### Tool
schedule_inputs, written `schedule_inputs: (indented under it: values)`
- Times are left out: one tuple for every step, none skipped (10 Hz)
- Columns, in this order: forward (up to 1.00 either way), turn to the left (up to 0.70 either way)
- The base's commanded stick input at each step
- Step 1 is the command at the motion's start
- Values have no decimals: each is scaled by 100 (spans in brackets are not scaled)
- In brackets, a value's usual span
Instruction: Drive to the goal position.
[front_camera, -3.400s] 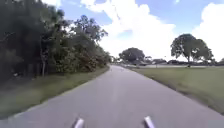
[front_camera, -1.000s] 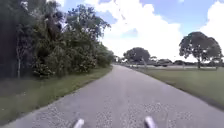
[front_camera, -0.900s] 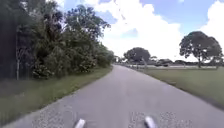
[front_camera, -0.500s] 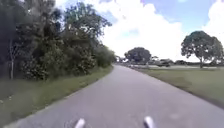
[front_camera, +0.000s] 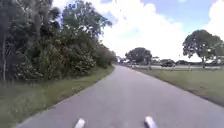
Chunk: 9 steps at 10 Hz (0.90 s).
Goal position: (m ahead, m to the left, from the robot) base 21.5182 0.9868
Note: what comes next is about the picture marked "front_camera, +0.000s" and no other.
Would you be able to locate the round dark tree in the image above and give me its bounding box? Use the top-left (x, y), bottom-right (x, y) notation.
top-left (124, 46), bottom-right (153, 66)

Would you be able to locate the grey asphalt path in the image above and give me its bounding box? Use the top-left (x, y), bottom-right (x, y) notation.
top-left (14, 64), bottom-right (224, 128)

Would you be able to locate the dark vehicle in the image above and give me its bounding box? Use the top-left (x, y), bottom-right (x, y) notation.
top-left (160, 58), bottom-right (176, 68)

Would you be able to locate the dense wood of trees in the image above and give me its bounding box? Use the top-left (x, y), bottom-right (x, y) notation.
top-left (0, 0), bottom-right (118, 82)

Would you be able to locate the robot's own part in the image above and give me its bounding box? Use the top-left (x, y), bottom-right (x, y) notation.
top-left (143, 115), bottom-right (158, 128)
top-left (74, 117), bottom-right (87, 128)

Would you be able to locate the grass field beside fence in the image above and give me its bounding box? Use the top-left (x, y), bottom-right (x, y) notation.
top-left (128, 65), bottom-right (224, 108)

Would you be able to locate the grass verge beside wood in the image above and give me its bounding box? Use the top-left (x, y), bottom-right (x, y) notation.
top-left (0, 65), bottom-right (116, 128)

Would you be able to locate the large broad tree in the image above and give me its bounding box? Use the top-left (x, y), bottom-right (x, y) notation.
top-left (182, 29), bottom-right (224, 69)

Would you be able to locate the wooden rail fence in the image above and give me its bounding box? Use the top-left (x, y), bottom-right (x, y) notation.
top-left (119, 61), bottom-right (224, 72)

